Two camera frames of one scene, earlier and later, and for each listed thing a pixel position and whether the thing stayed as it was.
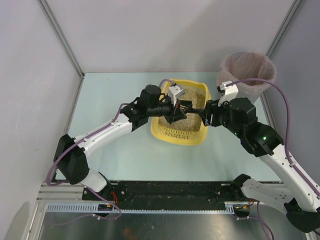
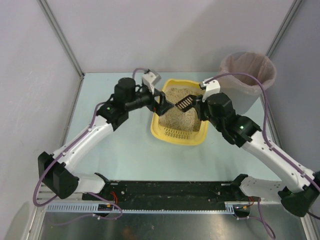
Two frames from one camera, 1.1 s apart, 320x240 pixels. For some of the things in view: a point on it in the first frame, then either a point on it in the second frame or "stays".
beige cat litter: (193, 121) stays
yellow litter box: (179, 137) stays
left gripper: (174, 113) -> (155, 103)
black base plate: (172, 192) stays
